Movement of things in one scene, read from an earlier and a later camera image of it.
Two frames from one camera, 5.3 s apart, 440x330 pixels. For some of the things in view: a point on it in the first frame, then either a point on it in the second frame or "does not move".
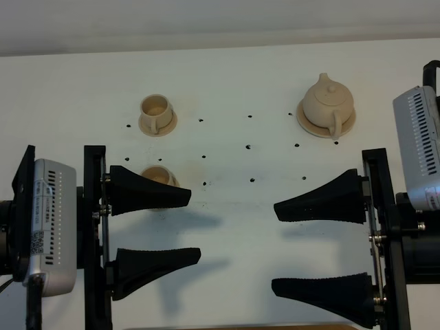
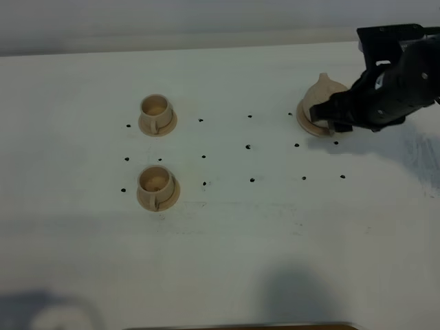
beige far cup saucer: (162, 131) does not move
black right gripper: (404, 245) -> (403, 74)
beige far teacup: (156, 111) does not move
